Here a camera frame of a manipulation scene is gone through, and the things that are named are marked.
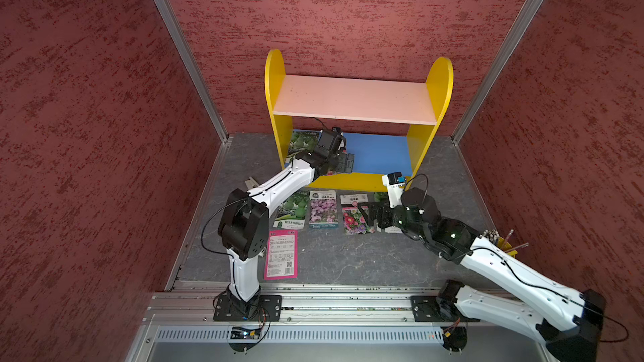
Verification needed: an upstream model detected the right corner aluminium post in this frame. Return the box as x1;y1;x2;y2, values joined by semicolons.
452;0;544;147

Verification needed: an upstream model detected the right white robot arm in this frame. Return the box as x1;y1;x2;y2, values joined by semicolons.
354;188;605;361

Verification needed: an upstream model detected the open black silver stapler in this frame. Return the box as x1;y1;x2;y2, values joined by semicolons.
244;177;259;190

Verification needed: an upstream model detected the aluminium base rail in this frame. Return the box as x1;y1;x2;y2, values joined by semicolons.
143;281;541;330

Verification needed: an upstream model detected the pink zinnia seed bag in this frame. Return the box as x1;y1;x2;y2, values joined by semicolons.
340;194;376;236

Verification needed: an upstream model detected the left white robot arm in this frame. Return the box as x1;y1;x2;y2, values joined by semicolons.
218;127;352;305

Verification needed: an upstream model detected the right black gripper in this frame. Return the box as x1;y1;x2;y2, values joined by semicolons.
356;195;429;240

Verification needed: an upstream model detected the pink back-side seed bag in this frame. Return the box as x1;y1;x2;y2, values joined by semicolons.
264;230;298;280

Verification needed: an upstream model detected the yellow pencil cup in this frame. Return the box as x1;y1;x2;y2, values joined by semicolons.
483;229;529;257

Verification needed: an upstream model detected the left corner aluminium post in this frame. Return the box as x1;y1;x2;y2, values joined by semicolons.
153;0;229;144

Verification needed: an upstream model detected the corner aluminium post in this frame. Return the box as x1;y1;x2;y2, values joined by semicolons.
452;0;544;147
153;0;229;144

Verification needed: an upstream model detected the large green gourd seed bag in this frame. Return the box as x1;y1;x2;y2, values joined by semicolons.
273;190;310;231

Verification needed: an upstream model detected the yellow wooden shelf unit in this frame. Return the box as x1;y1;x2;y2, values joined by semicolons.
264;49;454;192

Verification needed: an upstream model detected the green gourd bag shelf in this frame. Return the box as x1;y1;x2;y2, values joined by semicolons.
284;130;320;166

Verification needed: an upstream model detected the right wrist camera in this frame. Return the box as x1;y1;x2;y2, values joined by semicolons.
382;172;406;209

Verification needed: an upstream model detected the purple flower seed bag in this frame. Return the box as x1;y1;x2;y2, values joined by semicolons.
309;190;339;229

